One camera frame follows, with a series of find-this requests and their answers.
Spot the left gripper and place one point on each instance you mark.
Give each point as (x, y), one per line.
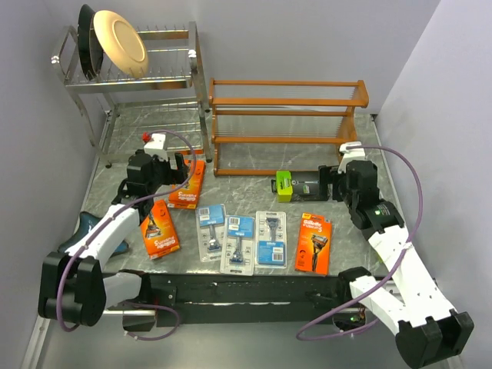
(180, 172)

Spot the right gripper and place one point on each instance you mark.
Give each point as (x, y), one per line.
(325, 178)

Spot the green black razor box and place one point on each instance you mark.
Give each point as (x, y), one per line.
(296, 186)

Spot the blue razor blister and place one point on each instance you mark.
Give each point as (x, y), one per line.
(237, 255)
(270, 240)
(210, 221)

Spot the orange Fusion5 razor box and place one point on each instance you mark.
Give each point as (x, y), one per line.
(314, 244)

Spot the wooden two-tier shelf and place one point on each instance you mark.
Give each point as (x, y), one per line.
(259, 127)

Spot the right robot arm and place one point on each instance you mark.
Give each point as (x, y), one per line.
(426, 326)

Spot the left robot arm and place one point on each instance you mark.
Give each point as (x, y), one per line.
(74, 290)

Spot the orange razor box back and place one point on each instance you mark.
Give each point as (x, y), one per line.
(188, 196)

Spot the orange razor box left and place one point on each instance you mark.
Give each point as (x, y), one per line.
(159, 235)

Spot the steel dish rack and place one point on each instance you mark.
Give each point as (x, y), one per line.
(117, 108)

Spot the blue star-shaped dish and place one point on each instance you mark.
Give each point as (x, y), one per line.
(86, 222)

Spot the cream plate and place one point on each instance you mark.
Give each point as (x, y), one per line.
(121, 43)

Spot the black plate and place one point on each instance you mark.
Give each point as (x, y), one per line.
(90, 51)

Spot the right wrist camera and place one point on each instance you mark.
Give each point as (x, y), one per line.
(350, 151)

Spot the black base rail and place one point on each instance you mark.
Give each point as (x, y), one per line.
(228, 299)

